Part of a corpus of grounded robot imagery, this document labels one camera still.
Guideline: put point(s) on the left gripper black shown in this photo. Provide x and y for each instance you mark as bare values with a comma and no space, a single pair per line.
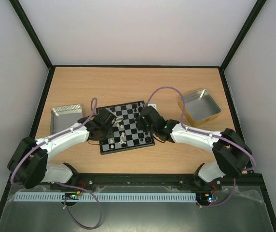
100,138

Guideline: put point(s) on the gold metal tin box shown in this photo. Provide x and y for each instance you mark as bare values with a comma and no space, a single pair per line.
200,107

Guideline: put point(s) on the silver metal tin lid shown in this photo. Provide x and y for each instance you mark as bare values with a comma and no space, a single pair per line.
64,116

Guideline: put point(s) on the light blue cable duct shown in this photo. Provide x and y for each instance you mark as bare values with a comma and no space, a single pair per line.
106,197

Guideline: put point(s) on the pile of white chess pieces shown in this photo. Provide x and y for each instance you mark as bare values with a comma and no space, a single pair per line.
118,122

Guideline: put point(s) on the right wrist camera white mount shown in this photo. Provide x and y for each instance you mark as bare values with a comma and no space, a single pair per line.
152,105

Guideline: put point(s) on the black grey chessboard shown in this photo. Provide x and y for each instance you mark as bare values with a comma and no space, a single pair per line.
135,138

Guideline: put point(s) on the white knight chess piece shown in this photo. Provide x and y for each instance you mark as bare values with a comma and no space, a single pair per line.
122,139

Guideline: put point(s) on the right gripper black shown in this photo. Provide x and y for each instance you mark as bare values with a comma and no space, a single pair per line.
143,118

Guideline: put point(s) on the black aluminium frame rail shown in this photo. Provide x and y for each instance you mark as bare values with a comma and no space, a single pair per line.
180,181

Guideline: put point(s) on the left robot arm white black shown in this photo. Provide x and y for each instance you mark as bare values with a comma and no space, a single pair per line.
30,163

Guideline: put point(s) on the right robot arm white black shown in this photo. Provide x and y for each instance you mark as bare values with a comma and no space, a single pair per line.
230,151

